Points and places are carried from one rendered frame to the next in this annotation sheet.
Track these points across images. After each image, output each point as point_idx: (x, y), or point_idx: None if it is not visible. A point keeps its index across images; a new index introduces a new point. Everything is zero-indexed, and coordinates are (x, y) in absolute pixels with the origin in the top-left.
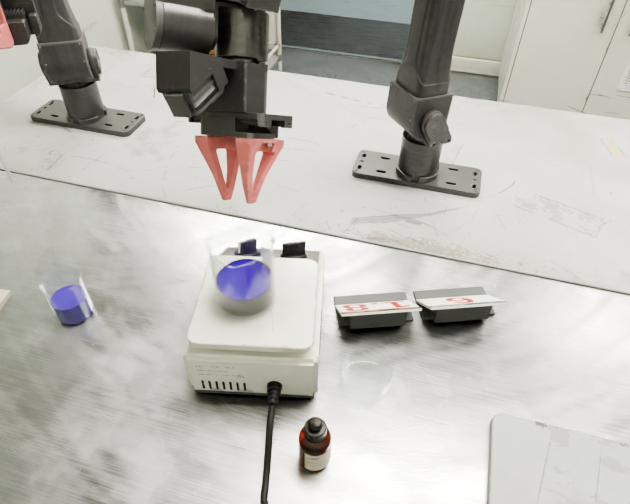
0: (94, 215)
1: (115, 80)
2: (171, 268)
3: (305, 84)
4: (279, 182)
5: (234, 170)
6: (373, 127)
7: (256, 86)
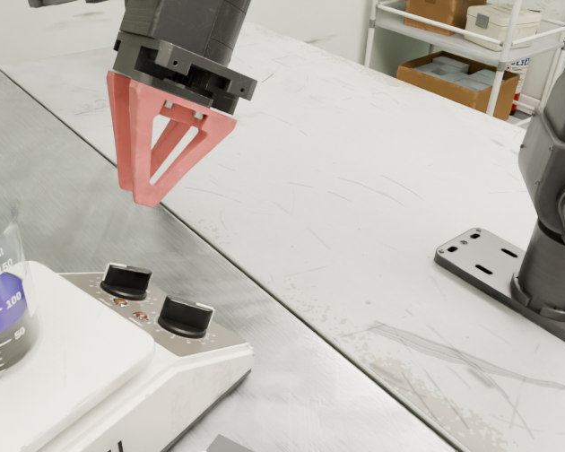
0: (59, 175)
1: (239, 56)
2: (60, 272)
3: (469, 121)
4: (313, 224)
5: (161, 150)
6: (530, 205)
7: (193, 3)
